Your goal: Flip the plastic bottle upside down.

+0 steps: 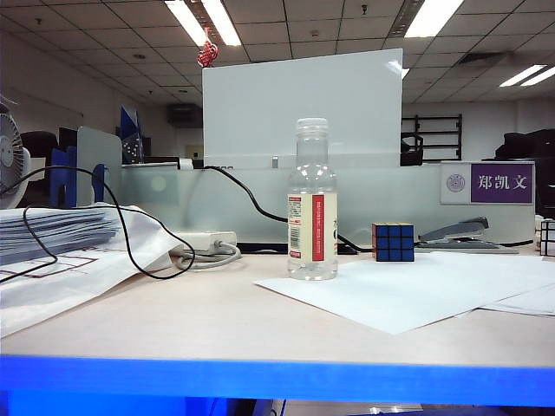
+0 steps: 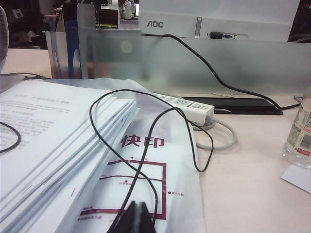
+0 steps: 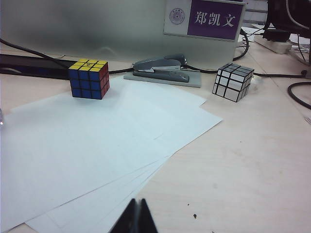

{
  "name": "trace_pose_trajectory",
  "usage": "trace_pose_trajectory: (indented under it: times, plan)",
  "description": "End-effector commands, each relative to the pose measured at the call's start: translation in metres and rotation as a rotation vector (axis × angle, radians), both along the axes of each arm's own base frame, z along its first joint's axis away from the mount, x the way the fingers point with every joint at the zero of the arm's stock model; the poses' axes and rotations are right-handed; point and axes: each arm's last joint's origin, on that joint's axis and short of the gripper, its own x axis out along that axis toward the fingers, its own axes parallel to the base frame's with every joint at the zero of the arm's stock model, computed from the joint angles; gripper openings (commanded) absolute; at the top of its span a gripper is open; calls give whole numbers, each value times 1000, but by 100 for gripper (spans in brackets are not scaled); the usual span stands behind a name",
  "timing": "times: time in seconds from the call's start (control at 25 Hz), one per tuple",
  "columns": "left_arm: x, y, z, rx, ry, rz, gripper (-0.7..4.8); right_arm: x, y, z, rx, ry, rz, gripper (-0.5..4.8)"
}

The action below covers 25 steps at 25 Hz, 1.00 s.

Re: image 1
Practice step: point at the clear plastic bottle yellow label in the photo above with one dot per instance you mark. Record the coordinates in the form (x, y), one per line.
(312, 225)

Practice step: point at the white power strip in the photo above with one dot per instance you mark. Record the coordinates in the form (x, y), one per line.
(204, 240)

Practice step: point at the white partition board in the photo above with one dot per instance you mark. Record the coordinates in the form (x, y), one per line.
(260, 108)

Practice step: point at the small white roll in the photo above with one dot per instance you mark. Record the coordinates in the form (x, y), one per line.
(185, 164)

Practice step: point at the frosted glass desk partition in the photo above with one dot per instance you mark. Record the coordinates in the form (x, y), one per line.
(381, 195)

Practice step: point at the colourful Rubik's cube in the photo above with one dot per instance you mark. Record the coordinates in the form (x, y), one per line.
(394, 242)

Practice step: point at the large white paper sheet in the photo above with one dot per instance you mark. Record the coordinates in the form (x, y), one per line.
(390, 299)

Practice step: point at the red hanging ornament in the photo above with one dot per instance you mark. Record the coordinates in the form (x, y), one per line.
(207, 54)

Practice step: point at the blue table edge strip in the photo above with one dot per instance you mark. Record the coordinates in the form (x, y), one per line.
(260, 377)

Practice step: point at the blue triangular desk sign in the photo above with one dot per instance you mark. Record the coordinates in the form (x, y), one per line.
(128, 123)

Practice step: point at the black shelf rack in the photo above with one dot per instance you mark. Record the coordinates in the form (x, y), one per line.
(438, 138)

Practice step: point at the grey stapler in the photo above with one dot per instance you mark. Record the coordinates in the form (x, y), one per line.
(459, 229)

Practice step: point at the frosted side partition panel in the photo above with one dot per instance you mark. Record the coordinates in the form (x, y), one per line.
(99, 151)

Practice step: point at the double tube ceiling light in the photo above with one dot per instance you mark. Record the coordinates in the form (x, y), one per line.
(221, 21)

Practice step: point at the blue plastic stand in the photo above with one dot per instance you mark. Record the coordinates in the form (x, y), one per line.
(58, 173)

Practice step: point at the purple and white nameplate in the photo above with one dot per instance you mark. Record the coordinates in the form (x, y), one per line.
(500, 183)

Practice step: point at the stack of printed papers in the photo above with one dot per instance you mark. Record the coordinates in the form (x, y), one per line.
(65, 290)

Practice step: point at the single panel ceiling light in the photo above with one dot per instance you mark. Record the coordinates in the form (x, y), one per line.
(433, 17)

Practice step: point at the black office chair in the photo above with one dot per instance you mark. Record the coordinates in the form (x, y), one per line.
(39, 143)
(529, 147)

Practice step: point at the ceiling air vent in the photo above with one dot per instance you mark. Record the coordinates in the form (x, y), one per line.
(483, 59)

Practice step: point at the white Rubik's cube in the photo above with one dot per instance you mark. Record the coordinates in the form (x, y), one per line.
(547, 238)

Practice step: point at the white desk fan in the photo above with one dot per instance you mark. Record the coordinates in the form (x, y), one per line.
(8, 151)

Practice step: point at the distant ceiling light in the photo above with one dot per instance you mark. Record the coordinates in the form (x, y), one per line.
(526, 74)

